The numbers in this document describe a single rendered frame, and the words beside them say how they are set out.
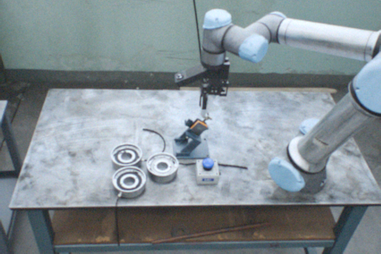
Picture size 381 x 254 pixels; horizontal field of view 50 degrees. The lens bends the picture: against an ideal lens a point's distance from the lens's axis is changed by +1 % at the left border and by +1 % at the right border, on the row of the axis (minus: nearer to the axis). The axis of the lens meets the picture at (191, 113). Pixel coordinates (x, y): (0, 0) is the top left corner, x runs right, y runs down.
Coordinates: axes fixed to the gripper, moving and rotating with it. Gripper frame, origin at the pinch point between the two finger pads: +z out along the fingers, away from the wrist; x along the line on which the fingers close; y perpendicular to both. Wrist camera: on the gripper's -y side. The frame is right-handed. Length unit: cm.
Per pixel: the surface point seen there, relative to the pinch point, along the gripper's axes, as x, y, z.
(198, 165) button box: -12.6, -1.0, 13.6
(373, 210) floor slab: 28, 108, 98
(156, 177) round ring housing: -15.8, -15.0, 15.4
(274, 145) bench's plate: 1.1, 29.1, 18.2
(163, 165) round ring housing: -9.0, -12.7, 16.9
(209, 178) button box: -16.9, 2.3, 15.2
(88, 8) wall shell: 150, -57, 38
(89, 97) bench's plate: 30, -41, 18
